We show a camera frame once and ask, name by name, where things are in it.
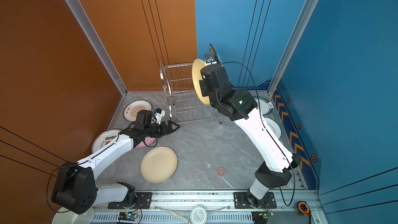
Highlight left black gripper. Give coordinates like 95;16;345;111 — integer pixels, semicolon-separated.
144;120;180;139

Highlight yellow round plate with bear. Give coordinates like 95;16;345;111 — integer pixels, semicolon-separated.
191;59;210;105

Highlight steel two-tier dish rack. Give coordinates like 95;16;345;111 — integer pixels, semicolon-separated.
160;63;222;123

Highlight black floral square plate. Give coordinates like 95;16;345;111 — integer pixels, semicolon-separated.
209;44;222;64

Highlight cream round plate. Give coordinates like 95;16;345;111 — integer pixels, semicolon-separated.
141;147;178;184

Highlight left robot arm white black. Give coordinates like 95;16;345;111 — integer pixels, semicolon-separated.
46;108;180;214

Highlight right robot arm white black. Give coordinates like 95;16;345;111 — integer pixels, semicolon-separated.
192;59;300;208

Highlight pink round plate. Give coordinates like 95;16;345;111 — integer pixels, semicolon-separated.
136;137;156;148

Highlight white plate orange sunburst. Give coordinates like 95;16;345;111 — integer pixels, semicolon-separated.
123;100;152;122

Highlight white plate dark green rim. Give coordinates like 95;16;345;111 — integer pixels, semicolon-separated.
255;97;274;117

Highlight white plate red characters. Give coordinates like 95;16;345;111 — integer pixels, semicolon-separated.
91;129;121;153

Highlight wooden stick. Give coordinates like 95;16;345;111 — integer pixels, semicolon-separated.
170;211;192;224

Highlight green circuit board left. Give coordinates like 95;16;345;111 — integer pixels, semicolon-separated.
118;212;140;224

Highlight green circuit board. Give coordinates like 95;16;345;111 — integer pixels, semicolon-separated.
118;212;140;224
251;211;274;224

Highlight green circuit board right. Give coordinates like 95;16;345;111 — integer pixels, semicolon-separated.
251;211;274;224

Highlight clear plastic measuring cup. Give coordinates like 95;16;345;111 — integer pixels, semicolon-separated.
52;207;94;224

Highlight orange black tape measure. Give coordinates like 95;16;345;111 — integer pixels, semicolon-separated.
295;201;311;216

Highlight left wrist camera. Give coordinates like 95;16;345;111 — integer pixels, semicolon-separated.
152;108;165;124

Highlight white plate thin green ring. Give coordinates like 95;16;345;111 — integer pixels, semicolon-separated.
262;117;283;141

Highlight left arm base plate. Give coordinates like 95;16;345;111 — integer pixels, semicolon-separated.
108;192;152;210

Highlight aluminium front rail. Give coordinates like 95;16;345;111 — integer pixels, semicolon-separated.
92;189;329;224

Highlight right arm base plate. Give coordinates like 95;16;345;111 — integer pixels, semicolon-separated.
233;191;277;209

